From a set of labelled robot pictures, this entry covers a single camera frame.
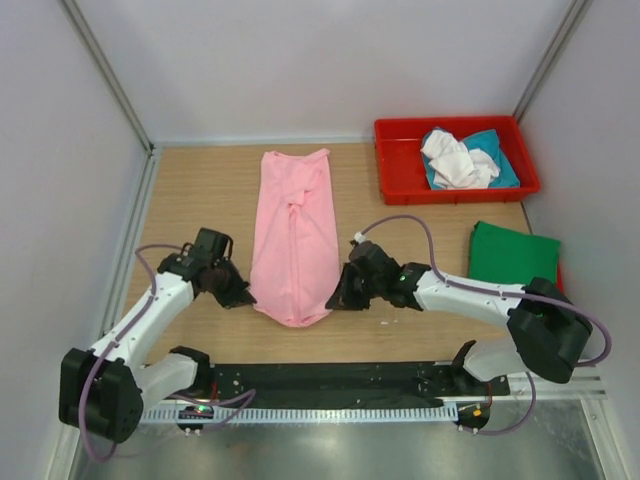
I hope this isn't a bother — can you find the white crumpled t-shirt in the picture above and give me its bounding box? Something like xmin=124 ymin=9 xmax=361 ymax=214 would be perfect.
xmin=420 ymin=129 xmax=501 ymax=190

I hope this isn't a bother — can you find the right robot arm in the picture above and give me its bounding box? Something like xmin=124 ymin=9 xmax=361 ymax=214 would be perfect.
xmin=326 ymin=241 xmax=593 ymax=384

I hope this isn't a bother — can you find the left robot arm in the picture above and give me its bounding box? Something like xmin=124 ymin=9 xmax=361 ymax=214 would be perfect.
xmin=58 ymin=253 xmax=255 ymax=444

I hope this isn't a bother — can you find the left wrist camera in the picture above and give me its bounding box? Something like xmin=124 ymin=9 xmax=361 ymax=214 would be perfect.
xmin=181 ymin=227 xmax=234 ymax=264

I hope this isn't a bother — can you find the aluminium frame rail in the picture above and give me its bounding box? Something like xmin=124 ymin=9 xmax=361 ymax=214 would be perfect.
xmin=499 ymin=357 xmax=609 ymax=403

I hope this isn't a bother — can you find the pink t-shirt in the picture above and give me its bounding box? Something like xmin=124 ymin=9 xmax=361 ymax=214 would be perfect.
xmin=250 ymin=148 xmax=341 ymax=328

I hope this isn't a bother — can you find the red plastic bin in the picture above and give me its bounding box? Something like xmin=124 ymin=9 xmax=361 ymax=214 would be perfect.
xmin=374 ymin=115 xmax=540 ymax=205

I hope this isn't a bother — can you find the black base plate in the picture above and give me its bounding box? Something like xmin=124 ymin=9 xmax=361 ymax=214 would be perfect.
xmin=205 ymin=361 xmax=510 ymax=410

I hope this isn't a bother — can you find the white slotted cable duct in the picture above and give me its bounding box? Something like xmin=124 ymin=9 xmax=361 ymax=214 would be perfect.
xmin=140 ymin=403 xmax=458 ymax=425

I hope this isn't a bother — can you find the green folded t-shirt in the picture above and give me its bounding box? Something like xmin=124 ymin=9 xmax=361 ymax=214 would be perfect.
xmin=468 ymin=221 xmax=561 ymax=284

